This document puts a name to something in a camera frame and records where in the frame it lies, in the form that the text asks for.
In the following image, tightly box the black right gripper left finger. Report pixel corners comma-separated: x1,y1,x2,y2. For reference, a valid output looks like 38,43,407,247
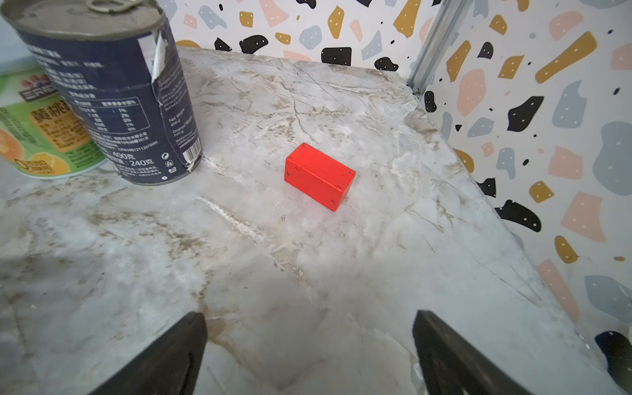
92,312,207,394

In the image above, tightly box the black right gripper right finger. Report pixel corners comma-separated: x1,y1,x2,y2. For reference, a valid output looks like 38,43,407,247
412,310,529,395

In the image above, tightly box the dark tomato tin can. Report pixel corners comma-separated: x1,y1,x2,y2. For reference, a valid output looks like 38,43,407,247
1,1,202,185

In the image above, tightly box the red rectangular block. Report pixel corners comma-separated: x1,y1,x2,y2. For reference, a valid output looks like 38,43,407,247
284,143,356,212

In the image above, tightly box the green peach can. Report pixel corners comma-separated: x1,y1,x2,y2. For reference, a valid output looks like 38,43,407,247
1,67,106,179

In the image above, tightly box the right aluminium corner post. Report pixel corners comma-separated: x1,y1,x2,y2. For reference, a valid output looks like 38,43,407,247
407,0,473,98

